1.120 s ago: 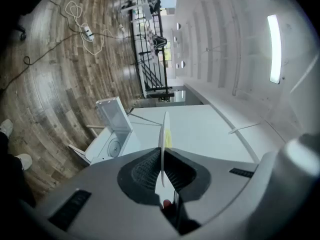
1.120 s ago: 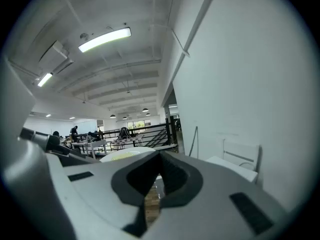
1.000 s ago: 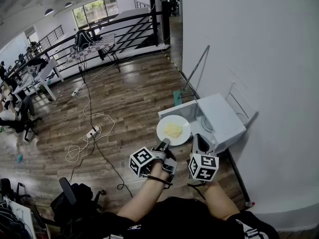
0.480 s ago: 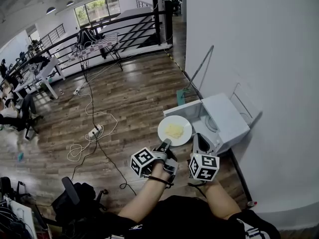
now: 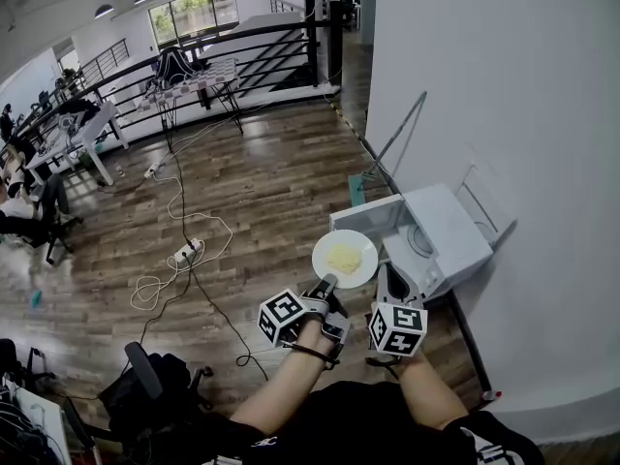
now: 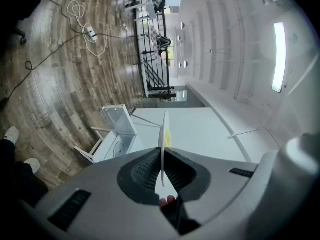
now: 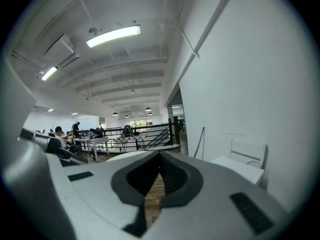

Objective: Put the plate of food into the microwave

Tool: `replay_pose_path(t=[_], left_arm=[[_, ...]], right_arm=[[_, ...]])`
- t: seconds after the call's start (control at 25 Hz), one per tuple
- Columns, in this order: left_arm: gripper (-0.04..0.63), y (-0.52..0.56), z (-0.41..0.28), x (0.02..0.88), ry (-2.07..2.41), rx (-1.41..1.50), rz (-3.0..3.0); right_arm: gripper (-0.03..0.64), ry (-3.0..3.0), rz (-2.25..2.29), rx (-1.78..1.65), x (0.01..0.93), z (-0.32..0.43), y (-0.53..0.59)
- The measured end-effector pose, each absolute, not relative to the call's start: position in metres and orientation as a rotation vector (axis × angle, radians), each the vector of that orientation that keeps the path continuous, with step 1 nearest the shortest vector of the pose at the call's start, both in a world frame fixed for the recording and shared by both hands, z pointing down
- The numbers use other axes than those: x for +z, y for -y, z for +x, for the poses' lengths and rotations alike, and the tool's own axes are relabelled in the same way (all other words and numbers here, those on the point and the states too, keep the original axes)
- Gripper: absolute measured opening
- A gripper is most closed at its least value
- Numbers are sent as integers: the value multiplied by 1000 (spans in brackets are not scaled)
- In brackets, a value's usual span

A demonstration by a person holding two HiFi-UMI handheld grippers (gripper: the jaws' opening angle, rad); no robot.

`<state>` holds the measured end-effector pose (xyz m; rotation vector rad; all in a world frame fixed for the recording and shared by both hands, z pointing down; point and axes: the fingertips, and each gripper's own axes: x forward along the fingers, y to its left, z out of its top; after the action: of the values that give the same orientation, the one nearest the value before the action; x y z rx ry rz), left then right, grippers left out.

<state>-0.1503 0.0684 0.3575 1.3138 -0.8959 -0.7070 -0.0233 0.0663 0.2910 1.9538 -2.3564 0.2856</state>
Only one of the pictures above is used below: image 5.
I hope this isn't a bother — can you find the black cable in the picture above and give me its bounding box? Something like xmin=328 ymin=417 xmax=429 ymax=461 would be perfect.
xmin=138 ymin=104 xmax=270 ymax=382

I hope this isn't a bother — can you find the teal flat mop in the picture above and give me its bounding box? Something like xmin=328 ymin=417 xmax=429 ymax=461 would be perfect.
xmin=347 ymin=89 xmax=428 ymax=207

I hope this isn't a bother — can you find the white microwave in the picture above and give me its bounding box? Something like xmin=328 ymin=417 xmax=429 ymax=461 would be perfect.
xmin=328 ymin=182 xmax=495 ymax=304

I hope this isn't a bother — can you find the black metal railing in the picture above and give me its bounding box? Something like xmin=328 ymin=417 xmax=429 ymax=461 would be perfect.
xmin=28 ymin=0 xmax=345 ymax=135

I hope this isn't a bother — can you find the person's left forearm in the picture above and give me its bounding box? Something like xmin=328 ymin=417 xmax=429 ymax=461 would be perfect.
xmin=227 ymin=320 xmax=340 ymax=438

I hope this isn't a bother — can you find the person's black clothing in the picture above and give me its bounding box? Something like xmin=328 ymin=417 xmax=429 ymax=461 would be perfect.
xmin=212 ymin=380 xmax=546 ymax=465

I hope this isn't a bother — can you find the person's right forearm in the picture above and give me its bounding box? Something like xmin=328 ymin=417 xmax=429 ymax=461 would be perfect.
xmin=394 ymin=349 xmax=471 ymax=430

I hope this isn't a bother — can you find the white cable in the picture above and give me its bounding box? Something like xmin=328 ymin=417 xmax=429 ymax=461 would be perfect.
xmin=129 ymin=160 xmax=234 ymax=312

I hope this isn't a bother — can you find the black strip with red end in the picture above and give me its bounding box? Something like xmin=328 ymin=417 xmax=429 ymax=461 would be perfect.
xmin=448 ymin=288 xmax=503 ymax=404

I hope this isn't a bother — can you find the checkered folding table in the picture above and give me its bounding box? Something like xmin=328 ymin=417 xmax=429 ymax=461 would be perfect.
xmin=137 ymin=57 xmax=245 ymax=138

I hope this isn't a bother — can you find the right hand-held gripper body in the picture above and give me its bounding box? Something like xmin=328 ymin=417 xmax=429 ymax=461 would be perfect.
xmin=367 ymin=300 xmax=430 ymax=359

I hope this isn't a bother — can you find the grey office chair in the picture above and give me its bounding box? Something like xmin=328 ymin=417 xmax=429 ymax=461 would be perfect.
xmin=28 ymin=172 xmax=84 ymax=266

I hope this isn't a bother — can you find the large window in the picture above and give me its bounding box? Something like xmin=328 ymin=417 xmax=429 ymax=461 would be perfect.
xmin=147 ymin=0 xmax=239 ymax=47

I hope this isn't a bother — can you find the black bag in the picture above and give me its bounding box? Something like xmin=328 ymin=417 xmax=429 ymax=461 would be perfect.
xmin=154 ymin=46 xmax=204 ymax=86

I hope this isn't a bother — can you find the black jacket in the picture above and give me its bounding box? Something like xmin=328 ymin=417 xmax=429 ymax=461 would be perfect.
xmin=57 ymin=98 xmax=101 ymax=115

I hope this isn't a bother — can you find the white table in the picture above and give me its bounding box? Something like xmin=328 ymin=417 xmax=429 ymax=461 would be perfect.
xmin=23 ymin=100 xmax=131 ymax=187

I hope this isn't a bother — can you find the white plate of food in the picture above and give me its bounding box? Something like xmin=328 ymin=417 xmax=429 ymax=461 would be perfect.
xmin=311 ymin=229 xmax=380 ymax=291

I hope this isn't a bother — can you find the black office chair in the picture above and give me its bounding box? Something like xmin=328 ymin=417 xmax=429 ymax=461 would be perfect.
xmin=62 ymin=340 xmax=217 ymax=465

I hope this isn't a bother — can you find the black wrist strap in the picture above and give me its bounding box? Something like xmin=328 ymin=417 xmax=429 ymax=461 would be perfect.
xmin=365 ymin=355 xmax=403 ymax=381
xmin=283 ymin=340 xmax=341 ymax=371

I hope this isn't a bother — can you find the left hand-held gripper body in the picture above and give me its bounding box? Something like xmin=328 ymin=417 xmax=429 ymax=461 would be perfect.
xmin=257 ymin=287 xmax=352 ymax=357

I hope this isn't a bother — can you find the white desk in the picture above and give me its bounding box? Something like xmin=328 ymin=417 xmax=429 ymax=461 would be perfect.
xmin=0 ymin=375 xmax=74 ymax=465

